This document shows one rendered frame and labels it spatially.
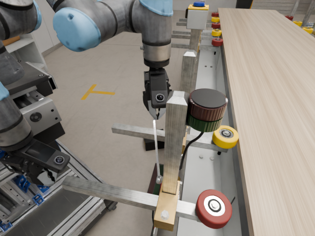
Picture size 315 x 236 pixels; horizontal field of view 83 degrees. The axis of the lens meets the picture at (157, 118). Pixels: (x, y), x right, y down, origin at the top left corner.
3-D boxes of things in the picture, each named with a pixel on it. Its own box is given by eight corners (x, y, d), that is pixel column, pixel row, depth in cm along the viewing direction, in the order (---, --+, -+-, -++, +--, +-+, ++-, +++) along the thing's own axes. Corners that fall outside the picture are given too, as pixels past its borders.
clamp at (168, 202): (153, 227, 46) (153, 219, 43) (163, 180, 56) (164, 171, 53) (175, 232, 45) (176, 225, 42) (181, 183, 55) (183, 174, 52)
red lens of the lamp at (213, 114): (185, 117, 28) (187, 106, 27) (189, 97, 32) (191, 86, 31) (225, 123, 27) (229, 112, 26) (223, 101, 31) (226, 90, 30)
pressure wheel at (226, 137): (220, 166, 62) (228, 144, 55) (203, 151, 67) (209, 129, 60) (234, 155, 66) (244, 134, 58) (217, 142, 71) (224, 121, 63)
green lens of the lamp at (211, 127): (184, 129, 30) (185, 119, 28) (187, 107, 34) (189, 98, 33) (221, 135, 29) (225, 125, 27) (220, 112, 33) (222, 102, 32)
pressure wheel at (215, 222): (190, 235, 46) (196, 217, 39) (192, 204, 52) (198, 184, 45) (221, 243, 45) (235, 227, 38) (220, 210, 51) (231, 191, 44)
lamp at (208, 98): (176, 180, 41) (187, 105, 27) (180, 160, 45) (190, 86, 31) (203, 186, 40) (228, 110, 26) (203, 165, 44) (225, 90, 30)
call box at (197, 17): (185, 31, 67) (188, 7, 62) (187, 26, 72) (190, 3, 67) (204, 32, 65) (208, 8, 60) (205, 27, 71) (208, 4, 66)
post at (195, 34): (179, 118, 96) (189, 28, 67) (181, 113, 100) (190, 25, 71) (188, 120, 96) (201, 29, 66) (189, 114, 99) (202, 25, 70)
